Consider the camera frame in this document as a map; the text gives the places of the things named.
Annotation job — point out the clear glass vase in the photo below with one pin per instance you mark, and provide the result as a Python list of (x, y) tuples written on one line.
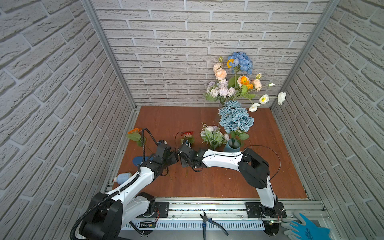
[(222, 102)]

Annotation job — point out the blue hydrangea flower stem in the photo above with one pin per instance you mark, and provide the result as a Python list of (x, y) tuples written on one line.
[(239, 55)]

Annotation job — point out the teal ceramic vase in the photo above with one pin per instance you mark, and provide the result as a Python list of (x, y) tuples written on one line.
[(232, 145)]

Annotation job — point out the orange yellow flower stem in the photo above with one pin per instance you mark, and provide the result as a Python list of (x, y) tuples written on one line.
[(241, 68)]

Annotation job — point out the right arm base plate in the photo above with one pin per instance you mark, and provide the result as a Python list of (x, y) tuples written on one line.
[(256, 210)]

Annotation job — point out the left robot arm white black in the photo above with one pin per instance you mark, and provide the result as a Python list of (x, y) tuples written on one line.
[(108, 213)]

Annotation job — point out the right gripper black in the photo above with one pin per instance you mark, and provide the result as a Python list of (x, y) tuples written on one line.
[(183, 163)]

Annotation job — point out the blue handled pliers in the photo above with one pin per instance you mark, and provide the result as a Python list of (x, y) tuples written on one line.
[(206, 220)]

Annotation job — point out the white lilac bouquet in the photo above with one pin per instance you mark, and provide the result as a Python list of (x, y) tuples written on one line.
[(215, 91), (213, 136)]

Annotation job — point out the aluminium mounting rail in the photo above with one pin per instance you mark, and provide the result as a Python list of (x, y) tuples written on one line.
[(184, 215)]

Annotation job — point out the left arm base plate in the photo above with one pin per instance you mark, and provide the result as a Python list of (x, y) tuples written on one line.
[(157, 210)]

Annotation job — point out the white ranunculus flower stem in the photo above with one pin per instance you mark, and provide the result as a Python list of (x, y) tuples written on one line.
[(257, 101)]

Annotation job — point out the orange gerbera flower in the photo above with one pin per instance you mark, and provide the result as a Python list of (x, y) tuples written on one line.
[(136, 135)]

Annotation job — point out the red gerbera flower stem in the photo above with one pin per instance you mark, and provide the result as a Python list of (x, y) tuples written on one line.
[(187, 139)]

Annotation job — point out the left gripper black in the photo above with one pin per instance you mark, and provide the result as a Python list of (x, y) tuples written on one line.
[(169, 155)]

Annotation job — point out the blue grey work glove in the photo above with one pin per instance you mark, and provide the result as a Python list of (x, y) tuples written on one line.
[(304, 229)]

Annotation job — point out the blue oval dish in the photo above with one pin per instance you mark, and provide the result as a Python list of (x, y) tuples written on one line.
[(137, 161)]

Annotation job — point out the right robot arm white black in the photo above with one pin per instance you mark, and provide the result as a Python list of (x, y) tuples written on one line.
[(252, 166)]

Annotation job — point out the dusty blue hydrangea stem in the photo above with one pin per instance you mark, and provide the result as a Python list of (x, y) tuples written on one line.
[(236, 120)]

